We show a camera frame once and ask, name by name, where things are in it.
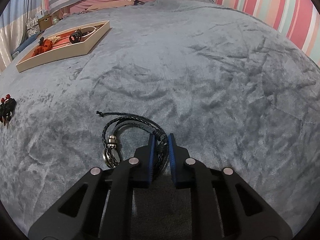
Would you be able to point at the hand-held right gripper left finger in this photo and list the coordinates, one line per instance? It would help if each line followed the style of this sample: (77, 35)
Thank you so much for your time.
(151, 160)

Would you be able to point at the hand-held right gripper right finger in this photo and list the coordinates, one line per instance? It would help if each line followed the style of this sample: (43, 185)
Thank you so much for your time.
(172, 160)

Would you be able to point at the cream jewelry tray orange lining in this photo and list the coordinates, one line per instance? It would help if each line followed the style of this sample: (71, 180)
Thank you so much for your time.
(60, 52)

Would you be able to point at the white bangle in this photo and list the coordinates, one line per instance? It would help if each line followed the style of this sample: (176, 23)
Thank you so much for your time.
(93, 28)

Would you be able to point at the black scrunchie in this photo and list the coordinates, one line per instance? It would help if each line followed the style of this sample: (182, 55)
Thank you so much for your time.
(75, 36)

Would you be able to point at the cream scrunchie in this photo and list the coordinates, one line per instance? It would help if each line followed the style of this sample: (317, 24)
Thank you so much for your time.
(55, 39)

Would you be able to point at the orange scrunchie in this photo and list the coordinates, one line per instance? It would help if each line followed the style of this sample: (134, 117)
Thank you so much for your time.
(42, 48)

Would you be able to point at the black hair clip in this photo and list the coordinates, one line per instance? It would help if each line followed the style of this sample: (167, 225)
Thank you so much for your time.
(41, 40)

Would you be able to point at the grey plush blanket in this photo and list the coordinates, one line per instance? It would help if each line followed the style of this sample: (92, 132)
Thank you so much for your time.
(187, 80)

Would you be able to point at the tan pillow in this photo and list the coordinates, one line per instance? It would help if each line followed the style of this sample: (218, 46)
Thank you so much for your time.
(110, 5)

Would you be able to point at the cardboard box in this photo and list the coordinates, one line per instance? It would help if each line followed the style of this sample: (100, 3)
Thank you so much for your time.
(45, 22)

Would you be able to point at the patterned storage box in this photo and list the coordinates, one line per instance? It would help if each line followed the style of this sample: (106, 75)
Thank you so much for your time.
(32, 28)

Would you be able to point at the white small appliance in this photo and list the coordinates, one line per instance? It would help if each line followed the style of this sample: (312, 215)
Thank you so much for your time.
(41, 13)

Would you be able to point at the blue and white curtain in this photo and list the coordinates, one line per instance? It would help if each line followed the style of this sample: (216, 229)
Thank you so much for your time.
(15, 25)

